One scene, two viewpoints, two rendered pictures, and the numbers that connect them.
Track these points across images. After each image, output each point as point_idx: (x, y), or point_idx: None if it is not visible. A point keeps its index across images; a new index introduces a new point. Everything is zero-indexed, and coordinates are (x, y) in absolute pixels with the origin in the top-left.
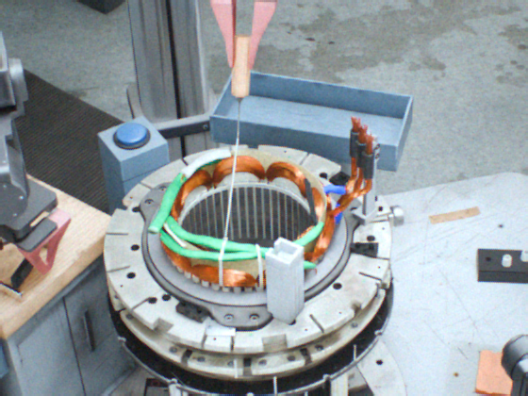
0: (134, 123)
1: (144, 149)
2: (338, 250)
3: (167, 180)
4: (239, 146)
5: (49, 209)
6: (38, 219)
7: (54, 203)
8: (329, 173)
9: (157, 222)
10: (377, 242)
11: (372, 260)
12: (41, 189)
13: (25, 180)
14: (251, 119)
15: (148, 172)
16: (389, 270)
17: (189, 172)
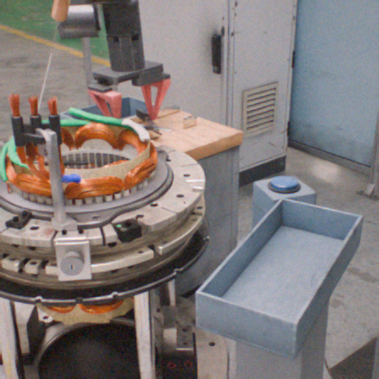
0: (294, 182)
1: (266, 190)
2: (26, 205)
3: (173, 157)
4: (201, 184)
5: (109, 81)
6: (178, 138)
7: (112, 79)
8: (140, 219)
9: (74, 109)
10: (19, 223)
11: (5, 225)
12: (123, 74)
13: (119, 57)
14: (309, 246)
15: (262, 211)
16: (16, 263)
17: (124, 121)
